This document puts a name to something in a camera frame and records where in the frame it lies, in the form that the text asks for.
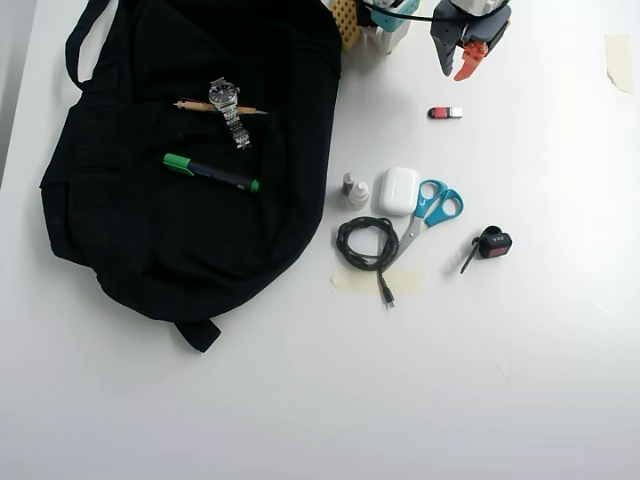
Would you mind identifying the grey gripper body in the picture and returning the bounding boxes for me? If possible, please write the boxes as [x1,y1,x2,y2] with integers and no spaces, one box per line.
[431,0,513,54]

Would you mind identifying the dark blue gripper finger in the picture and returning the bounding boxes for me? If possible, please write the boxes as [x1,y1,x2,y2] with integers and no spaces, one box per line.
[430,18,467,78]

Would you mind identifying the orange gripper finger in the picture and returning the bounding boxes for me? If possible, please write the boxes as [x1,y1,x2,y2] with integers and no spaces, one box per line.
[453,40,490,83]

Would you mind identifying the red black usb stick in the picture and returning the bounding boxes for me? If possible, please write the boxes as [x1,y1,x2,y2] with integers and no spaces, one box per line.
[427,105,464,122]

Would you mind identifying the black fabric bag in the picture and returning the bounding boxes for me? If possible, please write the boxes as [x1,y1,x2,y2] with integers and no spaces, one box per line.
[39,0,344,354]

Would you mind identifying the yellow perforated block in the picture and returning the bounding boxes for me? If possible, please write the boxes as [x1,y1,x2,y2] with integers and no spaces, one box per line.
[329,0,362,52]

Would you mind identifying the torn beige tape piece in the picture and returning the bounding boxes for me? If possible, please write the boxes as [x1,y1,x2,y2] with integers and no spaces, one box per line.
[604,33,636,96]

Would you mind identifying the white earbuds case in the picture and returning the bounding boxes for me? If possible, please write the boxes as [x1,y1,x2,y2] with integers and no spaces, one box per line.
[377,166,421,218]

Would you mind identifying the small white dropper bottle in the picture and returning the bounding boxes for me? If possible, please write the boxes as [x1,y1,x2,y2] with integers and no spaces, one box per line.
[348,181,372,209]

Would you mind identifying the silver metal wristwatch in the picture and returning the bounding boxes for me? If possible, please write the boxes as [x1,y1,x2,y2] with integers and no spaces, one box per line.
[207,76,253,152]

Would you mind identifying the wide beige tape strip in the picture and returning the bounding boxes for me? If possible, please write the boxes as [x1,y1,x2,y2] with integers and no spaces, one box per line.
[331,266,424,298]

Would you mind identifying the green capped black marker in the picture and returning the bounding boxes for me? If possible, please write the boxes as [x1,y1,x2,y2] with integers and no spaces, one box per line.
[162,152,261,195]

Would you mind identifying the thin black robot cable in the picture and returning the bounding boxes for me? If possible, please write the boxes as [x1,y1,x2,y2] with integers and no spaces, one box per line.
[360,0,436,23]

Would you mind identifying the blue handled scissors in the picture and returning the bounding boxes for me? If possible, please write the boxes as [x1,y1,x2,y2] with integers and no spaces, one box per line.
[381,178,466,267]

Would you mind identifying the coiled black usb cable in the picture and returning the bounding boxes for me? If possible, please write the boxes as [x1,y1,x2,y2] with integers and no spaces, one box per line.
[335,215,402,312]

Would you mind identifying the wooden handled pointed tool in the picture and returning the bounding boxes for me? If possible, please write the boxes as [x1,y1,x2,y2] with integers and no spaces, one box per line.
[172,99,270,118]

